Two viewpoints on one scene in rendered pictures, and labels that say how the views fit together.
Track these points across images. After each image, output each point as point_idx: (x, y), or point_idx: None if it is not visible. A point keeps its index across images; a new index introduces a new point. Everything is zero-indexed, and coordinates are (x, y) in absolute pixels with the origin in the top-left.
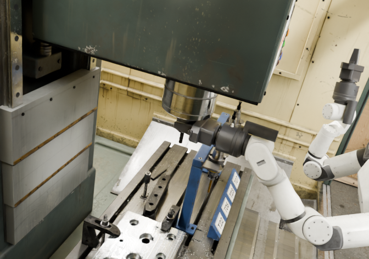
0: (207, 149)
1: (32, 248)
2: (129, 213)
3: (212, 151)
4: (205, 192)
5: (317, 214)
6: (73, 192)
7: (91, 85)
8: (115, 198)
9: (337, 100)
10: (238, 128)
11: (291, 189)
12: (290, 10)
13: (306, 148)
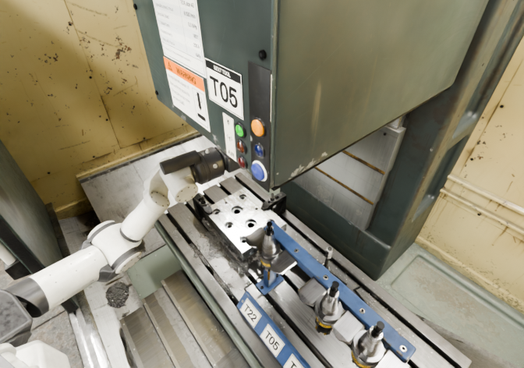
0: (286, 244)
1: (307, 206)
2: (282, 222)
3: (285, 253)
4: (318, 345)
5: (105, 228)
6: (350, 225)
7: (380, 140)
8: (326, 242)
9: None
10: (200, 153)
11: (136, 208)
12: (157, 13)
13: None
